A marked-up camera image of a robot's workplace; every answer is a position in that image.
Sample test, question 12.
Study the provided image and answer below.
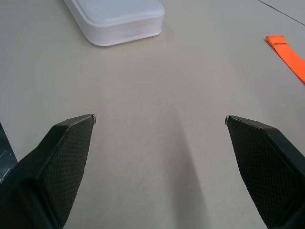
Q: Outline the orange strap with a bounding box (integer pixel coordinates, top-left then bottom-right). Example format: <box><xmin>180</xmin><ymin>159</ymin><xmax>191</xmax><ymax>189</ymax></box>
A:
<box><xmin>264</xmin><ymin>35</ymin><xmax>305</xmax><ymax>87</ymax></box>

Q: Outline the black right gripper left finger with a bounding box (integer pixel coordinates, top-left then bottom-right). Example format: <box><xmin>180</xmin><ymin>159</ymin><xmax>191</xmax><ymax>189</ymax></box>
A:
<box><xmin>0</xmin><ymin>114</ymin><xmax>97</xmax><ymax>229</ymax></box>

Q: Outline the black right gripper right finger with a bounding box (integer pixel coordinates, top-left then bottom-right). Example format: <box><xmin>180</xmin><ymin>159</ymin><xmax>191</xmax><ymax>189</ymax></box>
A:
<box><xmin>224</xmin><ymin>115</ymin><xmax>305</xmax><ymax>229</ymax></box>

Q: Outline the white plastic container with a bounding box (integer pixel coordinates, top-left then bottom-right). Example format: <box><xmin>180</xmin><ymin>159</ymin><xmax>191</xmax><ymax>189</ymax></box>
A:
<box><xmin>63</xmin><ymin>0</ymin><xmax>165</xmax><ymax>47</ymax></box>

